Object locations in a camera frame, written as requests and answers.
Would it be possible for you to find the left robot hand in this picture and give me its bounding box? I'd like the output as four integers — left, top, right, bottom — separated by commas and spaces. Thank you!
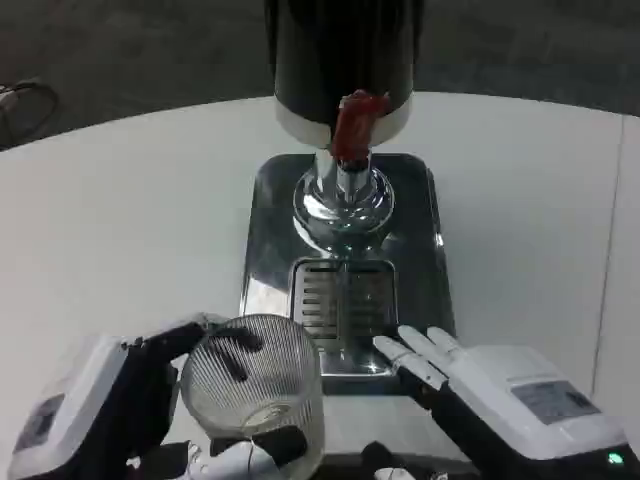
8, 311, 309, 480

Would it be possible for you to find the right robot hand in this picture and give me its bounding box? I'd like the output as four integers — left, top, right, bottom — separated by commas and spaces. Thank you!
359, 324, 629, 480

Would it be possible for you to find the clear ribbed glass cup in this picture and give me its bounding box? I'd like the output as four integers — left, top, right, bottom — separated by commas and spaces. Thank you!
179, 313, 326, 470

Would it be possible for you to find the steel drip tray base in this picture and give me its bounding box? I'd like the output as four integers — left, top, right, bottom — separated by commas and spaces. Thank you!
239, 152, 457, 397

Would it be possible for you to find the slotted steel drip grid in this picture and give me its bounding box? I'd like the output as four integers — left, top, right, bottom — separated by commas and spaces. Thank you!
289, 257, 401, 342

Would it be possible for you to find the red dispenser tap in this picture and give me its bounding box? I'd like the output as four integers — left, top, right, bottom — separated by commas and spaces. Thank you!
328, 89, 392, 169

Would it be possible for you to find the black drink dispenser chrome stand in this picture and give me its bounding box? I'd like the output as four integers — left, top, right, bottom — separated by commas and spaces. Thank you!
263, 0, 426, 251

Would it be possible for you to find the black cable loop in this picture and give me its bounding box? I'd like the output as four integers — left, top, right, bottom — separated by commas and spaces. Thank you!
0, 78, 59, 147

